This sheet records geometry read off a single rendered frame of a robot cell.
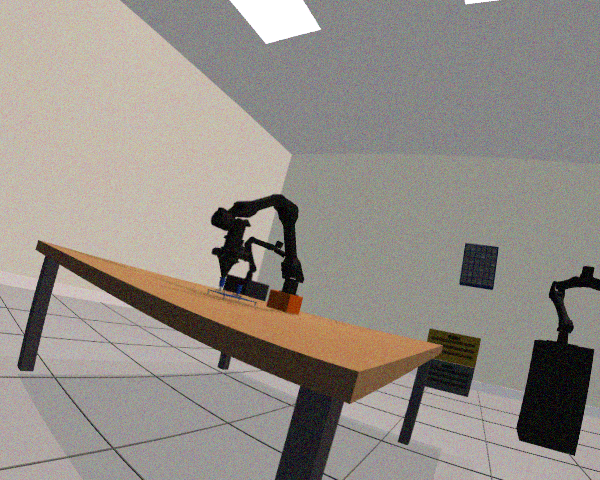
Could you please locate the blue board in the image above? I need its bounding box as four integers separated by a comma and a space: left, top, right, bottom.
207, 277, 257, 307

